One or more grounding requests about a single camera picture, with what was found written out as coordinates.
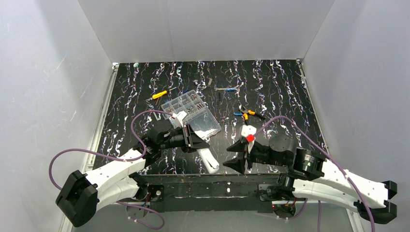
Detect white remote control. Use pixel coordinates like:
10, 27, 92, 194
197, 148, 220, 174

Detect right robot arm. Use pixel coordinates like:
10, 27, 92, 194
223, 134, 397, 224

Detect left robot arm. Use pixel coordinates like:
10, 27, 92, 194
56, 121, 219, 227

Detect clear plastic organizer box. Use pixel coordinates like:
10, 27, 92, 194
161, 90, 221, 139

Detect orange black pliers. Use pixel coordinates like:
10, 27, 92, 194
234, 105, 266, 126

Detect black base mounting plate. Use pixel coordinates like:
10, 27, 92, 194
133, 174, 279, 213

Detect blue silver wrench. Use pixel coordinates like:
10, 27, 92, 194
214, 87, 239, 92

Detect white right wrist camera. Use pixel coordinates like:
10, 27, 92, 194
241, 125, 257, 154

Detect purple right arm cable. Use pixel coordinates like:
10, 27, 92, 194
253, 116, 376, 232

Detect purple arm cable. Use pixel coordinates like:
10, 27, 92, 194
253, 116, 376, 232
48, 110, 165, 231

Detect yellow handled screwdriver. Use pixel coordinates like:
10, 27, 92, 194
151, 87, 176, 100

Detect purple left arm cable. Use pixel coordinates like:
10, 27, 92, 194
48, 110, 165, 231

